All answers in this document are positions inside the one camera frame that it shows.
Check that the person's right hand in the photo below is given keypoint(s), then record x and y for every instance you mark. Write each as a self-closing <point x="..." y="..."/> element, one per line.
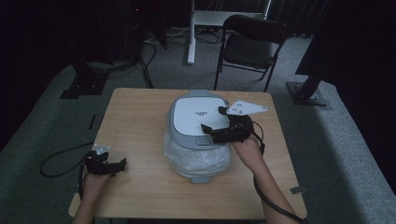
<point x="249" y="151"/>

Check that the person's left hand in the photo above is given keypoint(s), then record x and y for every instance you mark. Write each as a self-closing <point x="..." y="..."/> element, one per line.
<point x="95" y="183"/>

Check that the black stand with bolted base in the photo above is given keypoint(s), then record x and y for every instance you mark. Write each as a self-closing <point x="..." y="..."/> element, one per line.
<point x="306" y="91"/>

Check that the white metal desk frame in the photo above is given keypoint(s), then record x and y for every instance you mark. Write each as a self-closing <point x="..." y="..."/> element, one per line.
<point x="193" y="37"/>

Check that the grey rice cooker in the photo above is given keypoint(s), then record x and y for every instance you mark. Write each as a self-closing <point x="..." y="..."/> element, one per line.
<point x="193" y="118"/>

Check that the black stand with square base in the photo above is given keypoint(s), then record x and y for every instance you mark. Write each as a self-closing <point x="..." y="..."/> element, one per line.
<point x="85" y="84"/>

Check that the clear plastic trash bag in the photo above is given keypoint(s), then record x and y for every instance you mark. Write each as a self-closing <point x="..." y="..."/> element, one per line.
<point x="196" y="160"/>

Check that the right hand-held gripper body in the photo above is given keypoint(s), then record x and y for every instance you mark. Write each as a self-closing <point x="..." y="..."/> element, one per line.
<point x="236" y="126"/>

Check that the grey tape piece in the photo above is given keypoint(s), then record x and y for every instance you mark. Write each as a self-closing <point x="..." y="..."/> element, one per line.
<point x="298" y="190"/>

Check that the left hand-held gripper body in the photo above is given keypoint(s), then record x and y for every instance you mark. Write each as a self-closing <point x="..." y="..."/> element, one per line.
<point x="96" y="163"/>

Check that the black folding chair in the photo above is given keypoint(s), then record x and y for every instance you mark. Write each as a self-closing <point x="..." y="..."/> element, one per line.
<point x="249" y="46"/>

